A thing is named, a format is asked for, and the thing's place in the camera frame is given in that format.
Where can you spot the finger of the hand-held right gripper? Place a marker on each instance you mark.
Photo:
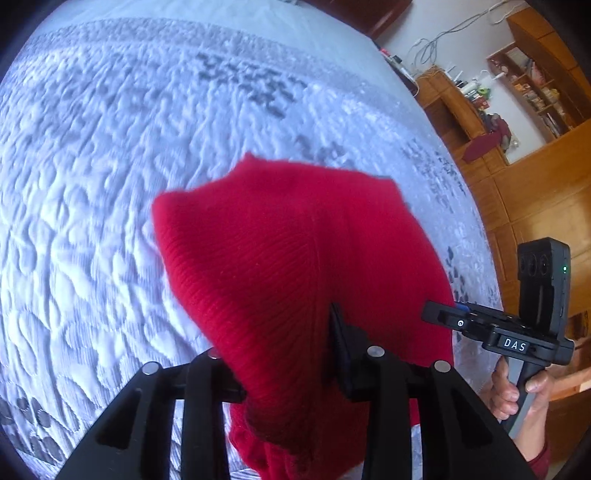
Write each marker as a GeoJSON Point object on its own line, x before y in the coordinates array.
{"type": "Point", "coordinates": [461, 305]}
{"type": "Point", "coordinates": [450, 321]}

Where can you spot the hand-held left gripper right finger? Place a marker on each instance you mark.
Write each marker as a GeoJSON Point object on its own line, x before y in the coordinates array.
{"type": "Point", "coordinates": [341, 353]}

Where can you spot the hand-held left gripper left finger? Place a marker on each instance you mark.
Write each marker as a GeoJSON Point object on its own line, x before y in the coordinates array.
{"type": "Point", "coordinates": [203, 385]}

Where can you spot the red knit sweater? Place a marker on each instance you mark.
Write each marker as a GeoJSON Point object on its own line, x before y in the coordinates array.
{"type": "Point", "coordinates": [277, 254]}

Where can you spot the person's right forearm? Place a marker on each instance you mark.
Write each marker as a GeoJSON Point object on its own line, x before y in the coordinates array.
{"type": "Point", "coordinates": [538, 464]}

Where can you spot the person's right hand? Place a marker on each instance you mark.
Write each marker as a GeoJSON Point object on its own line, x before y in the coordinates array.
{"type": "Point", "coordinates": [505, 394]}

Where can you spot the wooden cabinet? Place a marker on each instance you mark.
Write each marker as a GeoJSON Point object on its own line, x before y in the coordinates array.
{"type": "Point", "coordinates": [531, 194]}

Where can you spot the dark red cloth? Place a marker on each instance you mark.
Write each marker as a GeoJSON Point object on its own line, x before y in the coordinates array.
{"type": "Point", "coordinates": [482, 145]}

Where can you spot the wooden bookshelf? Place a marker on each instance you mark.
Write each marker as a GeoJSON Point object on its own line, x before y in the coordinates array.
{"type": "Point", "coordinates": [545, 60]}

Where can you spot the white quilted bedspread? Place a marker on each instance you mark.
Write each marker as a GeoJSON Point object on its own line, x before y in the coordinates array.
{"type": "Point", "coordinates": [115, 161]}

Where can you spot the dark wooden headboard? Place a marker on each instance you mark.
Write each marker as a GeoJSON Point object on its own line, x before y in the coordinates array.
{"type": "Point", "coordinates": [369, 14]}

